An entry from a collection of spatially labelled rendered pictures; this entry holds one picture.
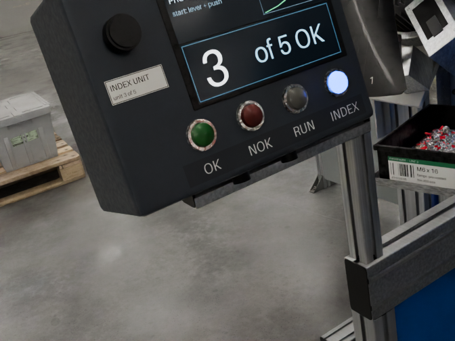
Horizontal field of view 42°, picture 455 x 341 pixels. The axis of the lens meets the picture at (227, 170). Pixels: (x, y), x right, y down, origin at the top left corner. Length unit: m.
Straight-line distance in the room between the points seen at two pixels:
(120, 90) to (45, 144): 3.38
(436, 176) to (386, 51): 0.30
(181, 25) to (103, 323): 1.92
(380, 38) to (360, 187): 0.56
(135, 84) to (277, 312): 1.74
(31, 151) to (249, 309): 2.07
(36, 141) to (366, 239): 3.22
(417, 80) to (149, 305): 1.43
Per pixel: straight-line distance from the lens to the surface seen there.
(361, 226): 0.73
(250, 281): 2.35
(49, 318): 2.50
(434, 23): 1.26
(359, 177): 0.71
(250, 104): 0.51
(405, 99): 1.39
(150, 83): 0.48
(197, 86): 0.50
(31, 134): 3.81
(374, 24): 1.24
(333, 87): 0.57
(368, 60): 1.20
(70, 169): 3.78
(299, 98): 0.54
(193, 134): 0.49
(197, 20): 0.51
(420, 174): 1.04
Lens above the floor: 1.27
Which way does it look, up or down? 22 degrees down
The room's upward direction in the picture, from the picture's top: 12 degrees counter-clockwise
